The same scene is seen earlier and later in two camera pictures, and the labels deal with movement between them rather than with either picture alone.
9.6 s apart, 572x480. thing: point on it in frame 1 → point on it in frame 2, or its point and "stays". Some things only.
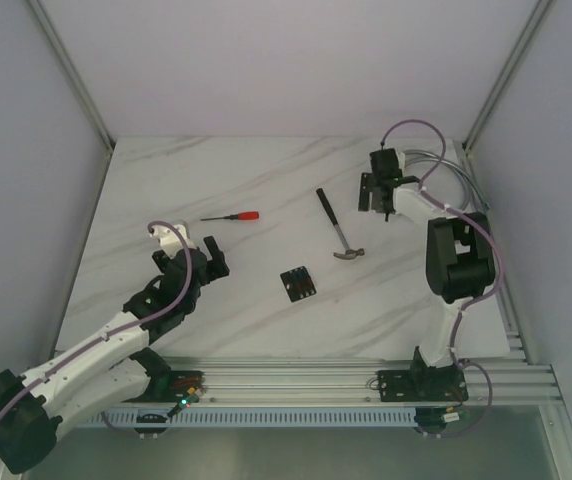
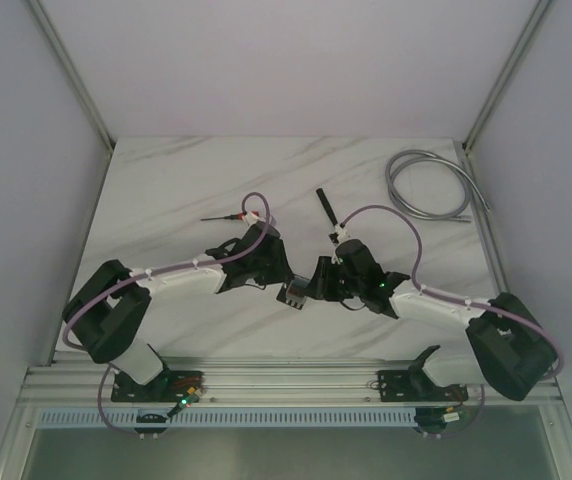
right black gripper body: [367, 185] → [332, 283]
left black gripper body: [205, 261] → [276, 261]
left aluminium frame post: [90, 109] stays
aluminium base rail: [350, 381] stays
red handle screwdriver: [245, 215] stays
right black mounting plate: [422, 384] stays
